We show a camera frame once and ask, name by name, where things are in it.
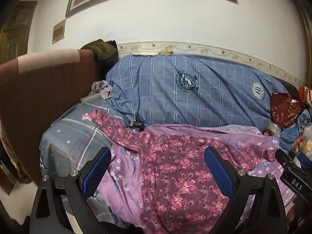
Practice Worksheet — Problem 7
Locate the small framed picture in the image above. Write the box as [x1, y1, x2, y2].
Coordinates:
[52, 18, 67, 45]

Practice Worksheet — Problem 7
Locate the purple floral bedsheet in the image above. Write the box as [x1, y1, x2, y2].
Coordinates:
[96, 124, 296, 234]

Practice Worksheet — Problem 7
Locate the pale plastic bag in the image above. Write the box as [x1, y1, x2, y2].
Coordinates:
[299, 125, 312, 161]

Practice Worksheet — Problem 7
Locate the blue crumpled cloth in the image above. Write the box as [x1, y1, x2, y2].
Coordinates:
[279, 110, 312, 152]

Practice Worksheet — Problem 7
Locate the blue plaid quilt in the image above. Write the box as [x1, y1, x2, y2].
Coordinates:
[105, 54, 290, 128]

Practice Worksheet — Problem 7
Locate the crumpled grey-purple cloth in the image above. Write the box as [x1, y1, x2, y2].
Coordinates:
[89, 80, 114, 101]

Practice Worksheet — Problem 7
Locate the small black bottle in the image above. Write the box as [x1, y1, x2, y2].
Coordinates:
[132, 119, 145, 132]

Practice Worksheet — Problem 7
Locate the red-brown headboard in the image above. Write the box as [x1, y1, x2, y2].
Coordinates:
[0, 49, 103, 184]

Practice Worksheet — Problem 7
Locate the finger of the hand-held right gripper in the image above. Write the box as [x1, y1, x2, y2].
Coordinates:
[275, 148, 296, 169]
[298, 152, 312, 170]

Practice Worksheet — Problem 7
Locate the wooden door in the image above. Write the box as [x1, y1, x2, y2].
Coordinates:
[0, 1, 38, 65]

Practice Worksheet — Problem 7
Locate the red plastic bag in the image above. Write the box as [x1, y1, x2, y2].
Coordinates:
[270, 93, 305, 127]

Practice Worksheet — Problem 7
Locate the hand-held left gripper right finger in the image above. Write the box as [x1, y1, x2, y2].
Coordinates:
[204, 146, 288, 234]

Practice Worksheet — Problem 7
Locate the maroon floral garment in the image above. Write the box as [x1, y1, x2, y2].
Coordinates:
[82, 109, 276, 234]

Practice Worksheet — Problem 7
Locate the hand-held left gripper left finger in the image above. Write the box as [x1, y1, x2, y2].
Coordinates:
[29, 146, 113, 234]

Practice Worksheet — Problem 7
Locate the grey star-print pillow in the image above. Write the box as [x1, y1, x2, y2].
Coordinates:
[39, 97, 127, 181]

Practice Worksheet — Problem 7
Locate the small beige box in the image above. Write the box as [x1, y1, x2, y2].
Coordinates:
[80, 95, 101, 103]

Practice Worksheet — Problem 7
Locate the dark green garment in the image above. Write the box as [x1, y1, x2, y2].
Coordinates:
[80, 39, 119, 72]

